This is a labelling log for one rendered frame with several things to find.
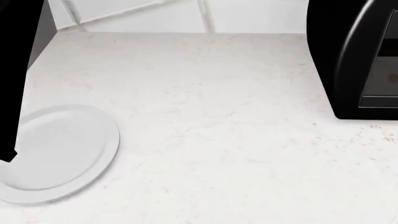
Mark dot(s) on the white round plate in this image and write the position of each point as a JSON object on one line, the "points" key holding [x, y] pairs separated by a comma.
{"points": [[68, 149]]}

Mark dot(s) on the black countertop oven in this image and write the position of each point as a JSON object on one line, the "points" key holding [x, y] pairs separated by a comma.
{"points": [[339, 58]]}

